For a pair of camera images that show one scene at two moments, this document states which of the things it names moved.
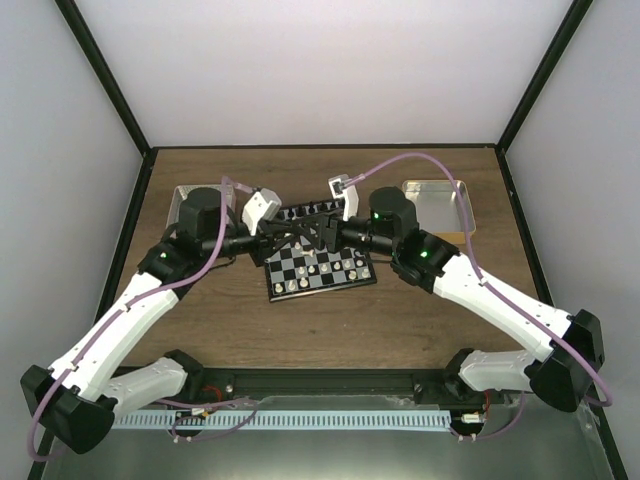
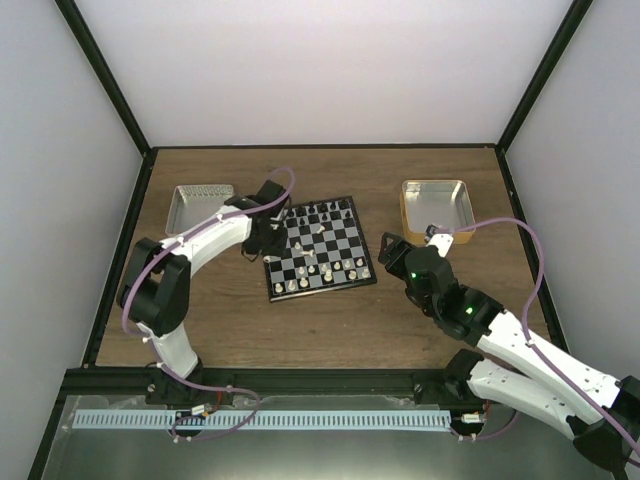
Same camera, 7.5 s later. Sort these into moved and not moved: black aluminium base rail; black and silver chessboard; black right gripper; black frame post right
Moved: black right gripper
Not moved: black and silver chessboard; black frame post right; black aluminium base rail
